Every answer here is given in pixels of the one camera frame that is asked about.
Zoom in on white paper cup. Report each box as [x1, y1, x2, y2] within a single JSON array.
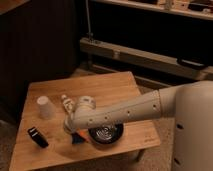
[[37, 96, 55, 119]]

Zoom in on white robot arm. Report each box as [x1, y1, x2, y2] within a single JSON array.
[[63, 88, 176, 141]]

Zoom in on wooden table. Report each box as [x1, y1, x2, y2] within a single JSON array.
[[8, 71, 162, 171]]

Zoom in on wooden wall shelf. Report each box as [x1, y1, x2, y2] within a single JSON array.
[[93, 0, 213, 21]]

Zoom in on black eraser block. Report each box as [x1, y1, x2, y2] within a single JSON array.
[[27, 127, 49, 148]]

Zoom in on metal pole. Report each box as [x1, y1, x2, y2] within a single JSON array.
[[85, 0, 94, 42]]

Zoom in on black round bowl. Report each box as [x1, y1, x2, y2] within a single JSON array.
[[88, 124, 124, 144]]

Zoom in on small white bottle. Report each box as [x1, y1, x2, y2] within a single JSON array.
[[61, 95, 74, 114]]

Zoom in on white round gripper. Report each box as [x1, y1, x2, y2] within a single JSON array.
[[64, 96, 96, 144]]

